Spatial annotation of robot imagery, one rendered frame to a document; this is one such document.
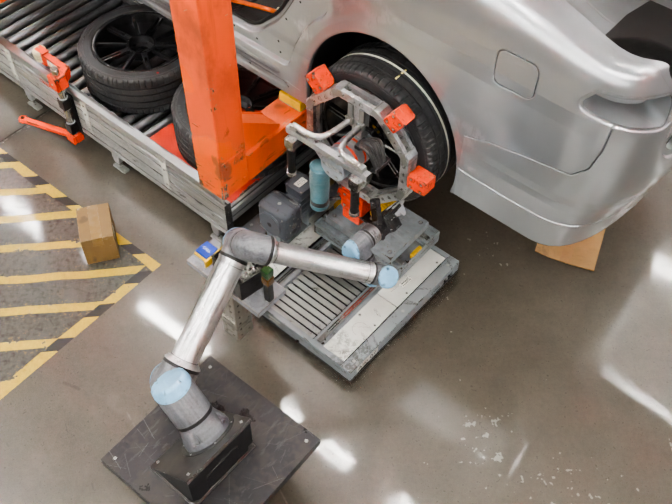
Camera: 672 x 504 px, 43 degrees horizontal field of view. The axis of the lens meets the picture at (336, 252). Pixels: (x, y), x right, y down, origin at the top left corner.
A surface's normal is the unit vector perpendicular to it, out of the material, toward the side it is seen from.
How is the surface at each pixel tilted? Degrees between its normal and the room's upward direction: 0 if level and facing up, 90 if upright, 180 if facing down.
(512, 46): 81
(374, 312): 0
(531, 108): 90
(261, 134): 90
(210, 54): 90
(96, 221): 0
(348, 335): 0
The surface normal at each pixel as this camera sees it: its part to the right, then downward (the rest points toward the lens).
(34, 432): 0.01, -0.62
